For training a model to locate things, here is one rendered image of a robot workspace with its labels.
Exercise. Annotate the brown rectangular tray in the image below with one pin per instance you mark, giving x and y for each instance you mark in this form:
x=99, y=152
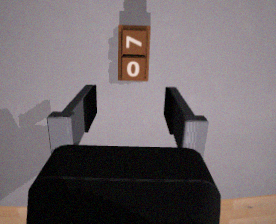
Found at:
x=120, y=27

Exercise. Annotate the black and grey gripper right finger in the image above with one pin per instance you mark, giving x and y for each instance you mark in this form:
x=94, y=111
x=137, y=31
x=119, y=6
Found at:
x=189, y=130

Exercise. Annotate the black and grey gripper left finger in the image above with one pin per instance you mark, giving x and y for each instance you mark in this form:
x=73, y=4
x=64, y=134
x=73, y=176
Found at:
x=68, y=127

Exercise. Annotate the brown cube with white number 7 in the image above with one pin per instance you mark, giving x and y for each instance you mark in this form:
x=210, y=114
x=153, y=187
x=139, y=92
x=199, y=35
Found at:
x=133, y=41

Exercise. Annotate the brown cube with white digit 0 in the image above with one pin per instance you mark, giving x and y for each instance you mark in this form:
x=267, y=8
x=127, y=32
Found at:
x=133, y=67

